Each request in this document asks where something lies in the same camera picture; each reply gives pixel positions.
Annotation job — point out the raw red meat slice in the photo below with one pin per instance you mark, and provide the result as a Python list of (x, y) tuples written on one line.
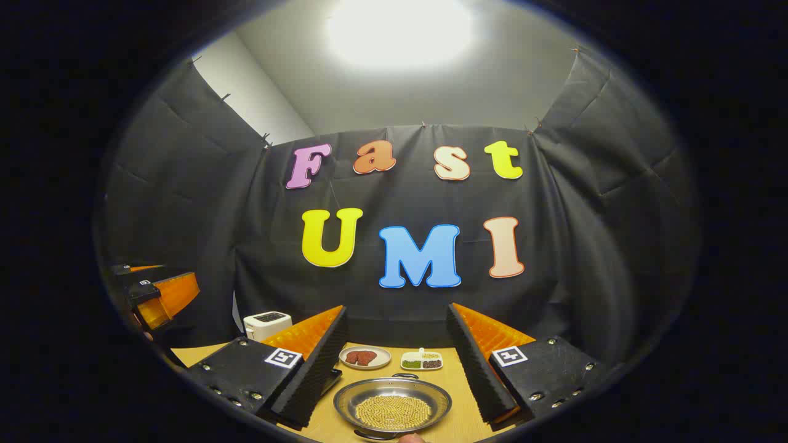
[(353, 357), (367, 357)]

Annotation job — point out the white toaster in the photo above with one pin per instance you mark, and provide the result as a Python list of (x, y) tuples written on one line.
[(265, 325)]

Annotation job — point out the black backdrop cloth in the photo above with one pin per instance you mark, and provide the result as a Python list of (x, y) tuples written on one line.
[(400, 197)]

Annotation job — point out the ceiling light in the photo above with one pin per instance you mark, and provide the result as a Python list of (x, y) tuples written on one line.
[(400, 31)]

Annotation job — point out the white divided bean dish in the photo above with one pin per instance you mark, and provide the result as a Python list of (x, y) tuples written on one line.
[(422, 361)]

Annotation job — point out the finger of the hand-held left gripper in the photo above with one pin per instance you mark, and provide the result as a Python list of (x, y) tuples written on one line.
[(175, 296), (123, 270)]

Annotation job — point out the black induction cooktop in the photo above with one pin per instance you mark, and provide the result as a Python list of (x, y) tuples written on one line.
[(332, 380)]

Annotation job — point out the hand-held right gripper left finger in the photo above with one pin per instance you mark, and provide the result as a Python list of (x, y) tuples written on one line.
[(314, 369)]

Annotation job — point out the round white plate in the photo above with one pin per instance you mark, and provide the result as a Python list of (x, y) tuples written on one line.
[(381, 355)]

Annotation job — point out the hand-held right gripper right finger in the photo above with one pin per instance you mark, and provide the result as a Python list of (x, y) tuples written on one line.
[(477, 369)]

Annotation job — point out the pile of soybeans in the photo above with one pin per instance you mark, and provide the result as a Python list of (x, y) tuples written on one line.
[(394, 412)]

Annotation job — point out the stainless steel pot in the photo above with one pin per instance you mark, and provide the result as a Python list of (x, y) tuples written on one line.
[(431, 397)]

